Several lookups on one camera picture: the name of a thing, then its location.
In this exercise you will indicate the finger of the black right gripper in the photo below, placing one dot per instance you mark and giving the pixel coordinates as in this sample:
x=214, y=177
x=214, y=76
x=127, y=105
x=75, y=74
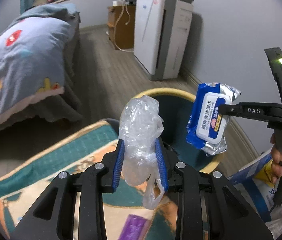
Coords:
x=266, y=112

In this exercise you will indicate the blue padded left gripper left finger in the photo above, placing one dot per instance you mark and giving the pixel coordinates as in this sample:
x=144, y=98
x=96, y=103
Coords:
x=113, y=163

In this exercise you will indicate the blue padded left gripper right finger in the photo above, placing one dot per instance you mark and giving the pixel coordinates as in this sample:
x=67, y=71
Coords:
x=166, y=160

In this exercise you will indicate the clear plastic bag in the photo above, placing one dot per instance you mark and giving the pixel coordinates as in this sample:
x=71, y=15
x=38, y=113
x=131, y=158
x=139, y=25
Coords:
x=140, y=126

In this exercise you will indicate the blue wet wipes pack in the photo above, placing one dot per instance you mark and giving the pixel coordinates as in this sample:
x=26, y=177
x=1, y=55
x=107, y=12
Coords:
x=206, y=125

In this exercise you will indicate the person's right hand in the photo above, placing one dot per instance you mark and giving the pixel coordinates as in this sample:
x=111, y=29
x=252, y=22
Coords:
x=276, y=160

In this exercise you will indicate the teal bin with yellow rim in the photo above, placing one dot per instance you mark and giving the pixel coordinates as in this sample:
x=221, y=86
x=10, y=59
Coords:
x=175, y=107

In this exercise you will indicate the blue and white bag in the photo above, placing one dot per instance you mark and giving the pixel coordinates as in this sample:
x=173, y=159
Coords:
x=254, y=182

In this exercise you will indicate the purple snack wrapper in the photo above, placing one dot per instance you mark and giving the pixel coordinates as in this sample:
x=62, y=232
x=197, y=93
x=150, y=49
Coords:
x=135, y=228

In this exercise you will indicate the teal and cream floor rug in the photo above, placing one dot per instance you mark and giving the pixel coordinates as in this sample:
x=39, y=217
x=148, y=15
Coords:
x=22, y=186

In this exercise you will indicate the wooden side cabinet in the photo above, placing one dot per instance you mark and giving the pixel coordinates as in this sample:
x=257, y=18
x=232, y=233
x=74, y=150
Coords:
x=121, y=22

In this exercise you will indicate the blue cartoon quilt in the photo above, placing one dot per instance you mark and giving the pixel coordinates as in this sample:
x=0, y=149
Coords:
x=36, y=65

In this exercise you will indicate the white air purifier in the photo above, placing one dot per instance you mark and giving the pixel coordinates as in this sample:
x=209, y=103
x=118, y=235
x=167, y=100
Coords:
x=160, y=36

